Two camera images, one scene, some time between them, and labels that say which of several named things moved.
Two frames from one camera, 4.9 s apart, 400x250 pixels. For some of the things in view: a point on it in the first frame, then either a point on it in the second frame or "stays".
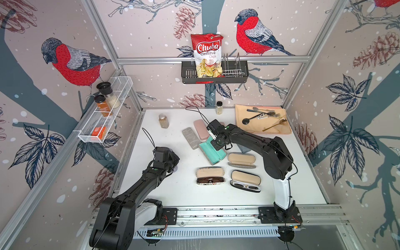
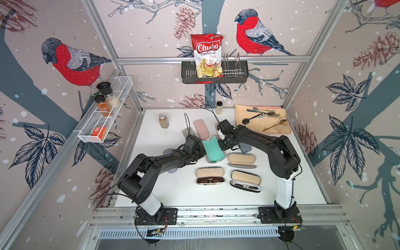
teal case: x=191 y=138 stays
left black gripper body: x=172 y=161 → x=199 y=153
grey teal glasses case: x=244 y=150 stays
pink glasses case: x=201 y=129 stays
